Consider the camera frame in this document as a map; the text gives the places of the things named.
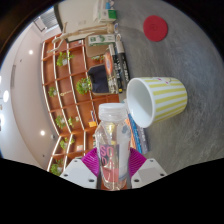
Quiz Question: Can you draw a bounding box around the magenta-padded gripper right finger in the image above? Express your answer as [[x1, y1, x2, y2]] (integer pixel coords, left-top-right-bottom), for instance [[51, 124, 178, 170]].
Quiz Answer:
[[125, 147, 168, 190]]

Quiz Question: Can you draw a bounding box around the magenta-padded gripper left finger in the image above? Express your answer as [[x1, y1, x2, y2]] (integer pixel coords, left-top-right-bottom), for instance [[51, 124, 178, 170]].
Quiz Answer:
[[59, 147, 101, 190]]

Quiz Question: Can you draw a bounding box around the clear plastic water bottle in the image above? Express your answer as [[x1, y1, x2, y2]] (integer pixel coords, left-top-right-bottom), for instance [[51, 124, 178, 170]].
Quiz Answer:
[[94, 102, 132, 191]]

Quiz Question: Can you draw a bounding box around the stack of colourful books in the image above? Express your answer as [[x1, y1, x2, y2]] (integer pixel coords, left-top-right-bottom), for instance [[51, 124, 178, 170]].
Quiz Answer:
[[123, 99, 150, 155]]

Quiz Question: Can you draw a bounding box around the yellow striped white mug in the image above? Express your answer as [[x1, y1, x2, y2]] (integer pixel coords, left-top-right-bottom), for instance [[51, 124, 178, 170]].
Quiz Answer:
[[126, 76, 188, 129]]

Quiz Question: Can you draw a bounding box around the wooden shelf unit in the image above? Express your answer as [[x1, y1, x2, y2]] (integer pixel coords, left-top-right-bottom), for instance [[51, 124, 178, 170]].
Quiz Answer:
[[40, 34, 121, 176]]

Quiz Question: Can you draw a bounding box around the dark blue chair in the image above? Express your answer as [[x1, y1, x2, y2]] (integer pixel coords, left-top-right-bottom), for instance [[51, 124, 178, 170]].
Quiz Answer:
[[88, 64, 110, 94]]

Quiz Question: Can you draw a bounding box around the stack of dark books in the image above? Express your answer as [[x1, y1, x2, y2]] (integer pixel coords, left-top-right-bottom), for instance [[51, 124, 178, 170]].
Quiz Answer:
[[103, 41, 130, 94]]

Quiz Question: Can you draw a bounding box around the green and white carton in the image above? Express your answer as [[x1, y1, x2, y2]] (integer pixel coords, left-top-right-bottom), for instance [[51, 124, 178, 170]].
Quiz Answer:
[[88, 33, 116, 47]]

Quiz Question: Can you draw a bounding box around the flat round red coaster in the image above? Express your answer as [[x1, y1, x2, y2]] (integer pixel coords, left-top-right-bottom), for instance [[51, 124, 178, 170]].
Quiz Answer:
[[143, 14, 169, 43]]

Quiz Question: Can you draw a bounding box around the grey window curtain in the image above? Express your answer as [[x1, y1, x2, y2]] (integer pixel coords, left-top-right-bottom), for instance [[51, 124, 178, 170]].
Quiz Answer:
[[34, 7, 61, 34]]

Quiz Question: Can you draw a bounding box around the green and white box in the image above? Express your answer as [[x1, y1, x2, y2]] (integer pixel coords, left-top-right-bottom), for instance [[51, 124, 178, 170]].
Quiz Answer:
[[99, 8, 118, 23]]

